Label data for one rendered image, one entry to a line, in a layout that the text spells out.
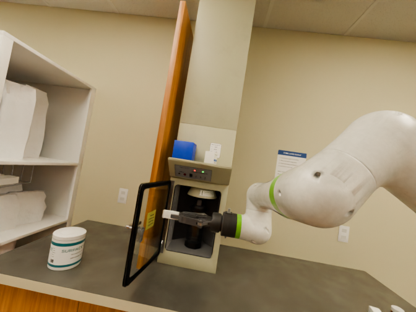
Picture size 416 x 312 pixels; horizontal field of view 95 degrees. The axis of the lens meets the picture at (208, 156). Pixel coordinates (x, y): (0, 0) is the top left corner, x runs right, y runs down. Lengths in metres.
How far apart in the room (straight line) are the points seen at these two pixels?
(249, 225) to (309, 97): 1.19
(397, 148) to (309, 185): 0.16
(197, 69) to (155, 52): 0.70
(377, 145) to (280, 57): 1.41
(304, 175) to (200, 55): 0.98
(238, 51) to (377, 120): 0.90
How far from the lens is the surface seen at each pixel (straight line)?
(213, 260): 1.15
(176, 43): 1.17
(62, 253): 1.14
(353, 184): 0.38
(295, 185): 0.37
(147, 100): 1.67
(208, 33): 1.29
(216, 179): 0.99
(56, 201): 1.98
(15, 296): 1.26
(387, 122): 0.46
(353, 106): 1.83
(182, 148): 0.95
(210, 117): 1.08
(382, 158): 0.43
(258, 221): 0.77
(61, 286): 1.08
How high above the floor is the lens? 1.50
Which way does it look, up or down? 3 degrees up
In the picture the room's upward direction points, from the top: 9 degrees clockwise
